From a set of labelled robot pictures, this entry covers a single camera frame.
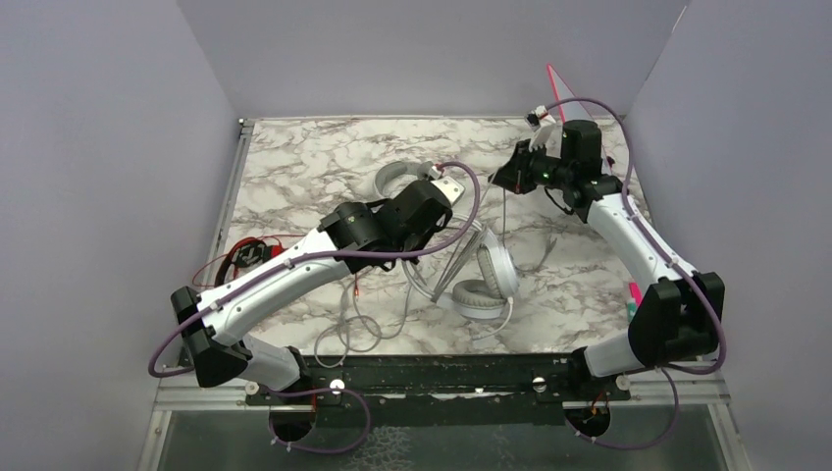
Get grey headset cable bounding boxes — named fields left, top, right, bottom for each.
left=429, top=172, right=560, bottom=303

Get pink highlighter marker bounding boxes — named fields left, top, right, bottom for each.
left=627, top=282, right=643, bottom=308

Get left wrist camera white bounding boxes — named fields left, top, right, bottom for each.
left=426, top=169, right=466, bottom=207

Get white gaming headset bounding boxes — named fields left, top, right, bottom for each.
left=403, top=221, right=519, bottom=323

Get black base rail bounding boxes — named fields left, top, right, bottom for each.
left=245, top=353, right=630, bottom=428

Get white green marker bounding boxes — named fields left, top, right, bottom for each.
left=627, top=300, right=638, bottom=322

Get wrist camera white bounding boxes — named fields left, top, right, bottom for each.
left=526, top=111, right=557, bottom=152
left=426, top=169, right=466, bottom=207

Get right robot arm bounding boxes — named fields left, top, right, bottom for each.
left=491, top=120, right=725, bottom=399

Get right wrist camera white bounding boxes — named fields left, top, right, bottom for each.
left=526, top=111, right=557, bottom=152

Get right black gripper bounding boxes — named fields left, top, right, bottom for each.
left=492, top=137, right=575, bottom=194

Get red headphones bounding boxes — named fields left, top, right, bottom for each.
left=214, top=237, right=285, bottom=287

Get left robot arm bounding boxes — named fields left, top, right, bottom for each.
left=171, top=177, right=464, bottom=403

